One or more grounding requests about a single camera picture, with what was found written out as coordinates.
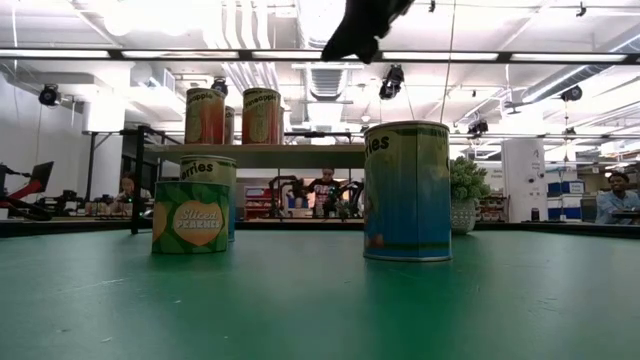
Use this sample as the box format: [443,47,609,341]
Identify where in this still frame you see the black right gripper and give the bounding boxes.
[321,0,417,66]

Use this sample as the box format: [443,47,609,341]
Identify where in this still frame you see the blue storage bin row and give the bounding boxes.
[547,205,585,222]

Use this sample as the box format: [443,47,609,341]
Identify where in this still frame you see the orange pineapple tin can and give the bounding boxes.
[241,87,283,146]
[184,87,228,146]

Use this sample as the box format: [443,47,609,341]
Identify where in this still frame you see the black background monitor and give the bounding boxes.
[27,160,55,194]

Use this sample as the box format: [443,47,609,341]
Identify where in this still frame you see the wooden shelf with black frame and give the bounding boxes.
[119,124,366,236]

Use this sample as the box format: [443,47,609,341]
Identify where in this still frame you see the black table edge rail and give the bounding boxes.
[0,217,640,240]

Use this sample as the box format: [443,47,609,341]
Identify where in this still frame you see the black overhead camera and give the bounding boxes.
[378,63,406,101]

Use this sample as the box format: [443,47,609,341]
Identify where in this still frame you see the red storage bins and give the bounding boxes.
[243,187,274,220]

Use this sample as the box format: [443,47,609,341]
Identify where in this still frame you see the green plant in white pot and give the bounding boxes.
[449,155,493,236]

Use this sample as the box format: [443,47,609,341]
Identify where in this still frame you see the black background robot arms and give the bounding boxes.
[267,174,366,221]
[37,188,119,217]

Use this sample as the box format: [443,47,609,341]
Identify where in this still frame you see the black overhead frame bar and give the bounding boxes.
[0,47,640,66]

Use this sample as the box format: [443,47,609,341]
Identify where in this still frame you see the short sliced peaches can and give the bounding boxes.
[151,180,232,256]

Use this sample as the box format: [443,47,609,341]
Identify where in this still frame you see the silver ceiling air duct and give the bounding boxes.
[294,0,369,104]

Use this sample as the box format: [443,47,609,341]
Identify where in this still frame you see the blue storage crate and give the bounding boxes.
[547,179,586,196]

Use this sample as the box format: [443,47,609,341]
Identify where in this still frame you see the white room column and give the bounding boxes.
[501,138,549,224]

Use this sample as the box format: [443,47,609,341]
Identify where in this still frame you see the blue cherries tin can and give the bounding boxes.
[362,120,454,263]
[179,154,238,244]

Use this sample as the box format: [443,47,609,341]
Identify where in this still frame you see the person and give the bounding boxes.
[115,172,152,217]
[594,171,640,225]
[304,168,346,219]

